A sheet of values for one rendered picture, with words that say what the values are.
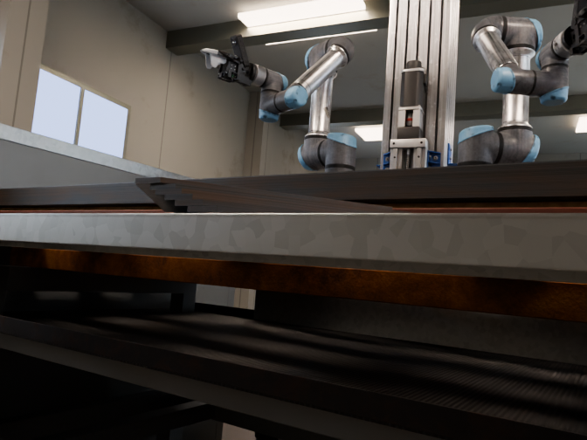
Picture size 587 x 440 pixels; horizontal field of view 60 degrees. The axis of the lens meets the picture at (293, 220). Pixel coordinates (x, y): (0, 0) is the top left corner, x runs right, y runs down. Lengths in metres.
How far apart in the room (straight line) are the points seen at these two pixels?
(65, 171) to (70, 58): 3.29
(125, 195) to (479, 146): 1.24
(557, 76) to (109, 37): 4.26
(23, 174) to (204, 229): 1.23
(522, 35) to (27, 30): 3.38
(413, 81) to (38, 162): 1.34
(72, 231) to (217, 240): 0.18
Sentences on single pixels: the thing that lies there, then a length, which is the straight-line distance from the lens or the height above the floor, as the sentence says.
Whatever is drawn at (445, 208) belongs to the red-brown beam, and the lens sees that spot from 0.65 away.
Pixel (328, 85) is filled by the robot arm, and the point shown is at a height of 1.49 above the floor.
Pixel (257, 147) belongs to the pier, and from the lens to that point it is 7.05.
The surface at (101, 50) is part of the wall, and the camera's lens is 5.19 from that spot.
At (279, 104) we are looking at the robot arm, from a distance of 1.88.
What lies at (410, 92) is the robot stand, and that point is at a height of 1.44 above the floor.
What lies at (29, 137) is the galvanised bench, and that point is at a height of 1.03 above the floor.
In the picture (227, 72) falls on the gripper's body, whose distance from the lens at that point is 1.89.
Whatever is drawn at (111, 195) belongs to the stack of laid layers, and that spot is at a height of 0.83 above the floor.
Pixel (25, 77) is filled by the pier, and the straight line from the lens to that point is 4.26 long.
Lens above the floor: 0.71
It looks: 6 degrees up
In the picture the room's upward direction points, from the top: 4 degrees clockwise
